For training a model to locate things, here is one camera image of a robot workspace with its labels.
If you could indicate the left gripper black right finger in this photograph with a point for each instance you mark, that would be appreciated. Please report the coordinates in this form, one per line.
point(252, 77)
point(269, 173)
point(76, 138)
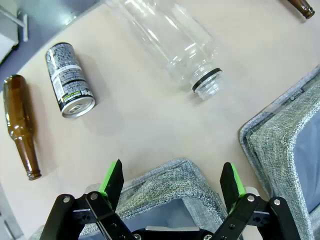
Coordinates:
point(228, 180)

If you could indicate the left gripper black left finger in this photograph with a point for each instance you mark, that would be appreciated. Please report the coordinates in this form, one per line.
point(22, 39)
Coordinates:
point(115, 180)

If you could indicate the black Pepsi can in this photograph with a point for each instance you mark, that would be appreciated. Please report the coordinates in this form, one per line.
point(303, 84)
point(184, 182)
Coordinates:
point(67, 75)

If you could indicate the brown glass beer bottle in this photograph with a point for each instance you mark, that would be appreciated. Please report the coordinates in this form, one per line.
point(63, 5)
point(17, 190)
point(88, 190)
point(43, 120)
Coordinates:
point(303, 7)
point(17, 110)

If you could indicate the large clear plastic bottle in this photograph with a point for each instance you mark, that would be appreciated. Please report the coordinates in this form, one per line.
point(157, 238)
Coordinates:
point(170, 45)

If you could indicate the grey fabric basket labelled bottle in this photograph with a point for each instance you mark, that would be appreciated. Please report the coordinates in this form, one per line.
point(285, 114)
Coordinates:
point(170, 180)

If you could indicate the grey fabric basket labelled plastic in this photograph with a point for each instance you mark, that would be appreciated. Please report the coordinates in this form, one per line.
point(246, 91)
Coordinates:
point(275, 140)

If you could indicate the white wheeled cabinet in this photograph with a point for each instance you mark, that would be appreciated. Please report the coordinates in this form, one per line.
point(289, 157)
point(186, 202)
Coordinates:
point(6, 45)

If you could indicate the wooden top desk white legs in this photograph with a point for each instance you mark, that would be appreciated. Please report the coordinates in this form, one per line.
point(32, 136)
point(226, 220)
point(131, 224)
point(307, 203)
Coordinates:
point(21, 21)

